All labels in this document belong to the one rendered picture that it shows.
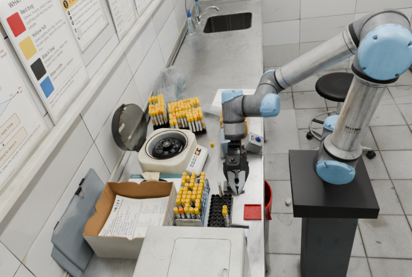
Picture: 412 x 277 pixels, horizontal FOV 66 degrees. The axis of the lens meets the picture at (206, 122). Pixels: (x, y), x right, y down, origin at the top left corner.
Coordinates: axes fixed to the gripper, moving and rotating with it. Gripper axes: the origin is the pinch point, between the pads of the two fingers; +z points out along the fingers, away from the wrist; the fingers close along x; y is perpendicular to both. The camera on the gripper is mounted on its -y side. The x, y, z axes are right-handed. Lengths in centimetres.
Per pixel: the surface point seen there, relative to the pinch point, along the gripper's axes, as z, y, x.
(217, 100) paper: -26, 76, 16
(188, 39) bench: -71, 159, 49
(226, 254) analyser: 3.7, -33.2, 0.3
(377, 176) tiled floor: 41, 136, -89
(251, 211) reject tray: 12.4, 11.6, -3.5
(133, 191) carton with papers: 3.4, 9.9, 43.3
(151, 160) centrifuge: -6.2, 22.2, 38.9
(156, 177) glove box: -0.2, 16.6, 35.6
